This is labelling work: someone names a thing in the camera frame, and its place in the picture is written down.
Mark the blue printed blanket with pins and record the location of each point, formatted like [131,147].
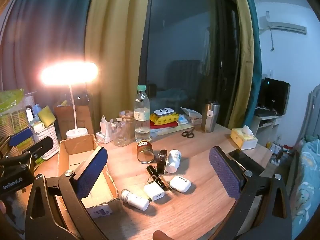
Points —
[307,180]

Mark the black monitor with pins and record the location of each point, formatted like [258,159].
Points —
[273,95]

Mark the narrow yellow curtain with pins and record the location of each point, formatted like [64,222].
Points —
[246,67]

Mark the white labelled pill bottle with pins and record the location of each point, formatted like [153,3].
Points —
[173,161]

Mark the grey headboard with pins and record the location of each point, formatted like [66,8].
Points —
[313,110]

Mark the white power bank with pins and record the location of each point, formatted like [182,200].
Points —
[163,111]

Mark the cardboard box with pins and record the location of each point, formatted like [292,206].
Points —
[75,152]

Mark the black tube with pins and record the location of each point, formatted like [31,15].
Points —
[152,171]

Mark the black smartphone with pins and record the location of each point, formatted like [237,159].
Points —
[246,158]

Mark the white plastic basket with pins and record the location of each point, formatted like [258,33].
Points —
[46,140]

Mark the yellow tissue box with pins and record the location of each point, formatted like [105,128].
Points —
[240,137]

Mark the yellow green plastic bag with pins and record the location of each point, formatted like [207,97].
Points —
[11,98]

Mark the white charger adapter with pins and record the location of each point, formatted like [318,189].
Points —
[153,192]

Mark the clear jar with tan lid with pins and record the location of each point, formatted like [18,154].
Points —
[127,116]

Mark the red book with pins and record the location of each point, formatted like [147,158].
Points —
[170,126]

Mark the yellow wipes pack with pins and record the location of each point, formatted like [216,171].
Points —
[165,120]

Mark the yellow green sponge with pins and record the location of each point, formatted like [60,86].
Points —
[46,117]

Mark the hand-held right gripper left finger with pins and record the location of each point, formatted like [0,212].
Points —
[91,172]

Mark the clear plastic container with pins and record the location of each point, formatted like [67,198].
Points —
[121,137]

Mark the white packet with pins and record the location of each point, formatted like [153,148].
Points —
[191,112]

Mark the white power strip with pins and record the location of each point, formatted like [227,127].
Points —
[100,137]

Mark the white monitor stand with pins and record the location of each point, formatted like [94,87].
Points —
[257,125]

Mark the dark glass sliding door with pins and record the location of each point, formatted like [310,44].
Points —
[180,42]

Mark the wide teal curtain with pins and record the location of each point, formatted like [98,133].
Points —
[45,25]

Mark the blue white pack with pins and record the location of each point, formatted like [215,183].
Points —
[184,119]

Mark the green printed package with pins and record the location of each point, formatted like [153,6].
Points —
[12,122]

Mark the white earbuds case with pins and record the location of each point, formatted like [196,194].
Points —
[180,183]

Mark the brown cardboard package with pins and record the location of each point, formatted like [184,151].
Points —
[62,117]

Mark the wide yellow curtain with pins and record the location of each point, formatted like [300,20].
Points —
[112,42]

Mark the brown round tin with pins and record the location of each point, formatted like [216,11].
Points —
[145,152]

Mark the white green carton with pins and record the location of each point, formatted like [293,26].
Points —
[36,126]

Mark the plain white pill bottle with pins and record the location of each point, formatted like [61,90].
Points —
[137,201]

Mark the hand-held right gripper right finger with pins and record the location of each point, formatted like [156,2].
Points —
[225,172]

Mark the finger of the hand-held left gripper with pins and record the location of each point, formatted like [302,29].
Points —
[21,138]
[43,143]

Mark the white desk lamp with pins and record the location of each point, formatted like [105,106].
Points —
[77,132]

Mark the clear water bottle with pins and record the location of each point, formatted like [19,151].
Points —
[142,120]

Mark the black scissors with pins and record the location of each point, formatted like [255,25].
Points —
[187,134]

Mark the white air conditioner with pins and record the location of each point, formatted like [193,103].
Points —
[282,26]

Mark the steel thermos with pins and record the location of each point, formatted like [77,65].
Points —
[210,120]

